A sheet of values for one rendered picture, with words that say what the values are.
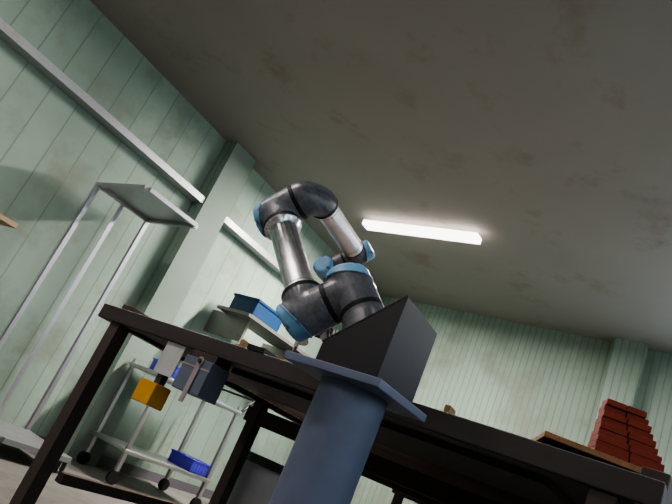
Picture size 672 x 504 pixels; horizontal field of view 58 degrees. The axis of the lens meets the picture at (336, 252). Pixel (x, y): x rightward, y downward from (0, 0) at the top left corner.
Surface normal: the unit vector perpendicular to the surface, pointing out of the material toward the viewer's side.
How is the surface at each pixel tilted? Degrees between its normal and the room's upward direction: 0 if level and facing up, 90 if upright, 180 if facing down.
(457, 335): 90
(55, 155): 90
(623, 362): 90
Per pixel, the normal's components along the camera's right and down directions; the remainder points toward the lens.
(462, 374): -0.47, -0.49
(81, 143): 0.79, 0.13
